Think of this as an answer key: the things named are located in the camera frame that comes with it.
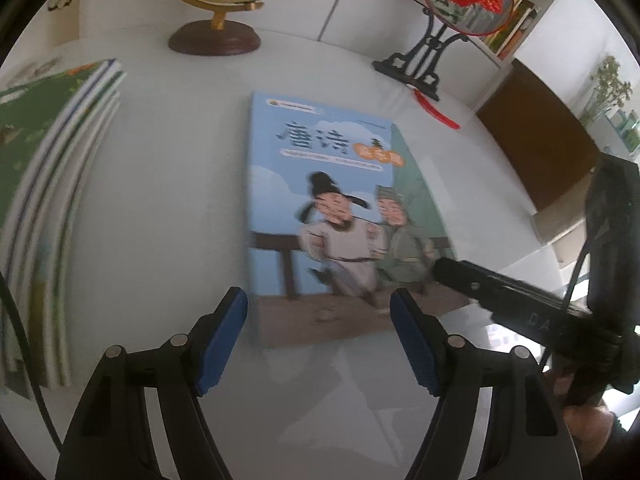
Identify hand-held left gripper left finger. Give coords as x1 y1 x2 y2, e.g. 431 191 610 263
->
55 286 249 480

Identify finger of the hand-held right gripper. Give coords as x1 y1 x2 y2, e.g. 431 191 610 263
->
432 257 506 311

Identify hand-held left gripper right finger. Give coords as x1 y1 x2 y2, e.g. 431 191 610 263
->
390 287 583 480

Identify light blue poetry book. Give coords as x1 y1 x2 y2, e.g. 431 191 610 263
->
245 91 471 350

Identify stack of sorted books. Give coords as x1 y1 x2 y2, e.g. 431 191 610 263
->
0 58 128 401

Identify row of white blue books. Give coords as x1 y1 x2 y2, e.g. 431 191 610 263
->
367 0 541 59

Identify person's right hand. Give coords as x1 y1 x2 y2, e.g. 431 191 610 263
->
562 405 618 443

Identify green box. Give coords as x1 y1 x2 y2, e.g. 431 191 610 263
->
607 109 640 153

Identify glass vase with dried flowers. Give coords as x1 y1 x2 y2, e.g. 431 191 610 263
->
580 55 633 128

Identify red tassel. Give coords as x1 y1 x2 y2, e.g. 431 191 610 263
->
412 87 461 131

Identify black carved fan stand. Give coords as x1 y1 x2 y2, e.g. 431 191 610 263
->
372 7 466 102

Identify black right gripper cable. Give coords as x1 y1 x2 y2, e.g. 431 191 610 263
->
562 235 598 311

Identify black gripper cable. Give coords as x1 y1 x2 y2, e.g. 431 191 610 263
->
562 235 598 311
0 270 63 448

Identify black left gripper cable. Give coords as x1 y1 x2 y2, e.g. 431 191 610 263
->
0 270 63 448

